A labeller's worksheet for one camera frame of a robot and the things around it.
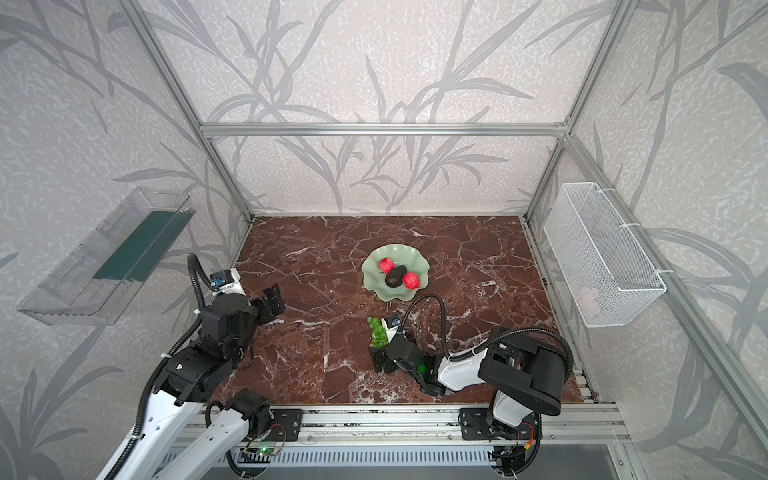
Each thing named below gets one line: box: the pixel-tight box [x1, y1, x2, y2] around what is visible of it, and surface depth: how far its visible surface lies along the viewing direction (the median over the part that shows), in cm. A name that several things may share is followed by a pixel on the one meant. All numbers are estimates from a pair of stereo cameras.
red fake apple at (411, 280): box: [402, 272, 421, 290], surface depth 96 cm
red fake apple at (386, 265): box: [378, 257, 396, 275], surface depth 102 cm
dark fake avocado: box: [384, 265, 408, 288], surface depth 99 cm
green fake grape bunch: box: [367, 316, 389, 348], surface depth 88 cm
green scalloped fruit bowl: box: [361, 244, 430, 301], surface depth 103 cm
